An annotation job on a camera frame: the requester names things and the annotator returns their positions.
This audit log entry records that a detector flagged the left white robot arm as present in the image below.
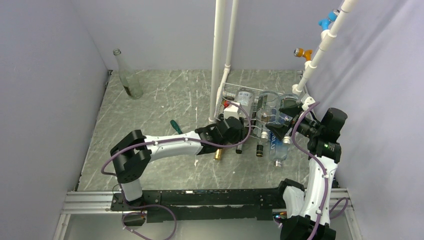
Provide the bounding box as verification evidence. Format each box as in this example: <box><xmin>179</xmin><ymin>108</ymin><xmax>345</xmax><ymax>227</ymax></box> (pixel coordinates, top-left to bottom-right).
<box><xmin>110</xmin><ymin>117</ymin><xmax>245</xmax><ymax>210</ymax></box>

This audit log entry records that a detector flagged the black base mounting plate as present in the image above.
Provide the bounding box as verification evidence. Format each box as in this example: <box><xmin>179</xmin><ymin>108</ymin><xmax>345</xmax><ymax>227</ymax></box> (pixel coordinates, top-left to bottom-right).
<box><xmin>110</xmin><ymin>187</ymin><xmax>286</xmax><ymax>223</ymax></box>

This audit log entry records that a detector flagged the clear bottle white label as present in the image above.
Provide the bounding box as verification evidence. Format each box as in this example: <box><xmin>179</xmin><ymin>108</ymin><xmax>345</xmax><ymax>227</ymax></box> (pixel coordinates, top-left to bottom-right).
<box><xmin>235</xmin><ymin>90</ymin><xmax>255</xmax><ymax>117</ymax></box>

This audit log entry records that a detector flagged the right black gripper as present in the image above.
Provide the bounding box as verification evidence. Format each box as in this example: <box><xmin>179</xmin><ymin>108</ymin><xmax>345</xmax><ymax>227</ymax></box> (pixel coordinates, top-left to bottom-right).
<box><xmin>266</xmin><ymin>104</ymin><xmax>323</xmax><ymax>141</ymax></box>

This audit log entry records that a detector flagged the blue labelled water bottle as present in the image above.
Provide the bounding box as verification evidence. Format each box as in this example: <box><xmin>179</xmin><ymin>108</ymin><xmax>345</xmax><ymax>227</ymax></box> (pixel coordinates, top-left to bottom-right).
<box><xmin>268</xmin><ymin>132</ymin><xmax>291</xmax><ymax>167</ymax></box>

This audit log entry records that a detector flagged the dark bottle gold foil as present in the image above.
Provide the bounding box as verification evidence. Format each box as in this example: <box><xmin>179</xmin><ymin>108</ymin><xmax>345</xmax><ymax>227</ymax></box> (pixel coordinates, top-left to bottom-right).
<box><xmin>213</xmin><ymin>149</ymin><xmax>223</xmax><ymax>161</ymax></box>

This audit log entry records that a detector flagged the dark bottle grey foil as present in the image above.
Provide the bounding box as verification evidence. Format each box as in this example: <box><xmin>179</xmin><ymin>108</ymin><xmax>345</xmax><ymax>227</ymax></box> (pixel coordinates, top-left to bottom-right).
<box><xmin>235</xmin><ymin>144</ymin><xmax>243</xmax><ymax>155</ymax></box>

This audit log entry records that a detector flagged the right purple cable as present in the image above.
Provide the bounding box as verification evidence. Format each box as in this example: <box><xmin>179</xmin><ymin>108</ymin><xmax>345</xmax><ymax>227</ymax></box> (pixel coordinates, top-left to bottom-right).
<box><xmin>277</xmin><ymin>100</ymin><xmax>349</xmax><ymax>240</ymax></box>

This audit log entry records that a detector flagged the dark bottle black cap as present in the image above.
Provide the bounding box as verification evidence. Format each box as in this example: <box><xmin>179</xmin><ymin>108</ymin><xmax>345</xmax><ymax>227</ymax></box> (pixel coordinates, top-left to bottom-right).
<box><xmin>255</xmin><ymin>143</ymin><xmax>264</xmax><ymax>158</ymax></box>

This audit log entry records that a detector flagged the green handled screwdriver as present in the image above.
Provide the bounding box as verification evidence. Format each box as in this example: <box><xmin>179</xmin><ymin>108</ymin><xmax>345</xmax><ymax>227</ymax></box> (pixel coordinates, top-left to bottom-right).
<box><xmin>170</xmin><ymin>119</ymin><xmax>183</xmax><ymax>135</ymax></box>

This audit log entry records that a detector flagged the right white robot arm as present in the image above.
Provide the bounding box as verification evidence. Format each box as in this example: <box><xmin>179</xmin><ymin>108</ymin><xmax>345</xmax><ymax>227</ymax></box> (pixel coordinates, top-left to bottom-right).
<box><xmin>266</xmin><ymin>102</ymin><xmax>348</xmax><ymax>240</ymax></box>

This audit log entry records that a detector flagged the clear bottle silver cap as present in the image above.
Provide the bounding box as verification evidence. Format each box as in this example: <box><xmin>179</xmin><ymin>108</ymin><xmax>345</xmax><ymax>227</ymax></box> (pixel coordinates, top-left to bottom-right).
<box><xmin>256</xmin><ymin>90</ymin><xmax>280</xmax><ymax>142</ymax></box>

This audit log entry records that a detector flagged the orange pipe nozzle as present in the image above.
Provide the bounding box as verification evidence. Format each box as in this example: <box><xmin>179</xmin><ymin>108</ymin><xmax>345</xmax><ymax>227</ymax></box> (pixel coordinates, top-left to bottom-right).
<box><xmin>293</xmin><ymin>47</ymin><xmax>313</xmax><ymax>61</ymax></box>

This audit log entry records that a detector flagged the white wire wine rack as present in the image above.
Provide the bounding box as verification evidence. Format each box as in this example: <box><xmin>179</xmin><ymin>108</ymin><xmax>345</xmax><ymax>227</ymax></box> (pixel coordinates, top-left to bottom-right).
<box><xmin>215</xmin><ymin>83</ymin><xmax>292</xmax><ymax>139</ymax></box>

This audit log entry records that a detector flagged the aluminium frame rail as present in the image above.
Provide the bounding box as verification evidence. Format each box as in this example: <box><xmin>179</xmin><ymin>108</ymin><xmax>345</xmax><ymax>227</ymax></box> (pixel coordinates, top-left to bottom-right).
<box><xmin>53</xmin><ymin>188</ymin><xmax>364</xmax><ymax>240</ymax></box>

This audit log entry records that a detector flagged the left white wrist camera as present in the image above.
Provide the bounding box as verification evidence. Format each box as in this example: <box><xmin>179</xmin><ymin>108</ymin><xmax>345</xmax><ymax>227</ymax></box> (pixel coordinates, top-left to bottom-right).
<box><xmin>223</xmin><ymin>101</ymin><xmax>241</xmax><ymax>120</ymax></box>

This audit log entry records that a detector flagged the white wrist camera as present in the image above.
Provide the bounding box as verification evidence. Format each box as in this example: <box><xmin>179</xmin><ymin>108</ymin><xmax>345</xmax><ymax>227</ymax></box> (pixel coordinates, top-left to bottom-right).
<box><xmin>300</xmin><ymin>93</ymin><xmax>316</xmax><ymax>111</ymax></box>
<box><xmin>223</xmin><ymin>101</ymin><xmax>241</xmax><ymax>120</ymax></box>

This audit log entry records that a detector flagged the blue pipe nozzle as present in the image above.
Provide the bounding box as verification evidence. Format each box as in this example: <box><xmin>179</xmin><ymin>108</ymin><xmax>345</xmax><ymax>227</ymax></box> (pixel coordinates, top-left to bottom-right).
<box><xmin>318</xmin><ymin>9</ymin><xmax>340</xmax><ymax>31</ymax></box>

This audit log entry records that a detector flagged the clear bottle dark green label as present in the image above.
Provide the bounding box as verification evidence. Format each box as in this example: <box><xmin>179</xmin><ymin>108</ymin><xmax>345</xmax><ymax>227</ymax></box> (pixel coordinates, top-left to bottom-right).
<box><xmin>278</xmin><ymin>93</ymin><xmax>301</xmax><ymax>137</ymax></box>

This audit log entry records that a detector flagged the thick white vertical pipe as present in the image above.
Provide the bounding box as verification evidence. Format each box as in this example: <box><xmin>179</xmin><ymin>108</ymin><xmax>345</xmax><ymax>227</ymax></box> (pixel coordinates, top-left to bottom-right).
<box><xmin>208</xmin><ymin>0</ymin><xmax>226</xmax><ymax>123</ymax></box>

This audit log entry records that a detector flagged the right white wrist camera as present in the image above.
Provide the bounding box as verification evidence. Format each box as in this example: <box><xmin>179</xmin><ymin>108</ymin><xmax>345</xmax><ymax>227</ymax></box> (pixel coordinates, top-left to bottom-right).
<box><xmin>300</xmin><ymin>93</ymin><xmax>316</xmax><ymax>111</ymax></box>

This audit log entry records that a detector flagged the slanted white pipe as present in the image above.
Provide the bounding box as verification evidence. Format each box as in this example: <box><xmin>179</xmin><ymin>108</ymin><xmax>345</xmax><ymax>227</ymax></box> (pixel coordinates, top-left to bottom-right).
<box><xmin>292</xmin><ymin>0</ymin><xmax>357</xmax><ymax>96</ymax></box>

